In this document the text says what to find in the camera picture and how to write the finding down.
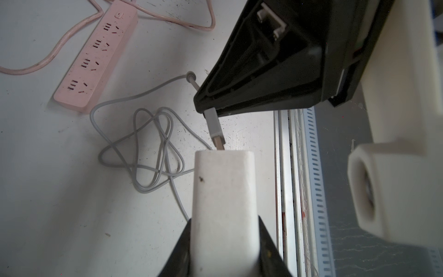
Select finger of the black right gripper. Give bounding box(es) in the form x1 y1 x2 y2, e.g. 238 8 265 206
193 1 393 117

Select pink power strip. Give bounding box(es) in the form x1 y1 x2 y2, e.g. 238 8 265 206
53 1 138 113

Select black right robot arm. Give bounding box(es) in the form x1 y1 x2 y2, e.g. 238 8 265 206
194 1 443 248

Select white USB charger block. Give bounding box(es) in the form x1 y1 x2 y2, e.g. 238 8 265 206
190 150 260 277

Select grey USB cable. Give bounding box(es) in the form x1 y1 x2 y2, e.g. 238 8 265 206
89 70 226 222

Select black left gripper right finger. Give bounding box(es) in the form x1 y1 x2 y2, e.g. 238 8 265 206
258 217 292 277

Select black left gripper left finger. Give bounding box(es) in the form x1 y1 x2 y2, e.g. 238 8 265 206
158 219 192 277

